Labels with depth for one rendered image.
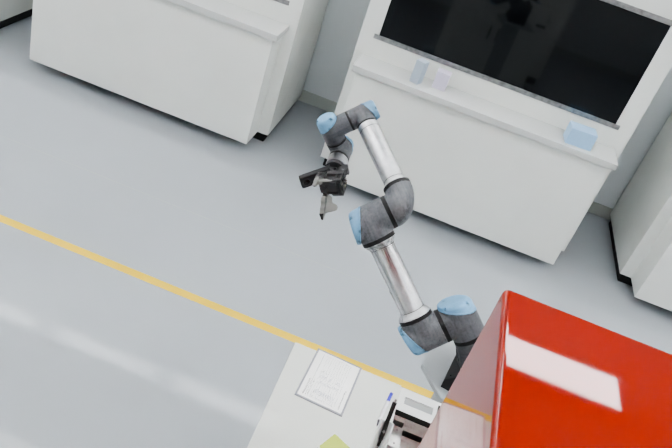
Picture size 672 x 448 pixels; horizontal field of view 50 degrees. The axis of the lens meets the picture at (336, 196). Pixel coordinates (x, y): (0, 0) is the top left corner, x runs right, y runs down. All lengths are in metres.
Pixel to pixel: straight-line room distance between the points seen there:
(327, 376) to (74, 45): 3.58
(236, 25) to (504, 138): 1.80
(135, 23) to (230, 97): 0.77
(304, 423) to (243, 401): 1.30
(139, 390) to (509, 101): 2.80
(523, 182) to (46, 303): 2.84
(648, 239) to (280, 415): 3.54
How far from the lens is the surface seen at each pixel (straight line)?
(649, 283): 5.07
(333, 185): 2.47
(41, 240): 3.96
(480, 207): 4.75
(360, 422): 2.12
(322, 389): 2.15
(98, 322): 3.55
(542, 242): 4.87
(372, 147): 2.48
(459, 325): 2.43
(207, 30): 4.74
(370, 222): 2.35
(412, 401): 2.25
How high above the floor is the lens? 2.52
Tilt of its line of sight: 32 degrees down
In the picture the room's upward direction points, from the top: 19 degrees clockwise
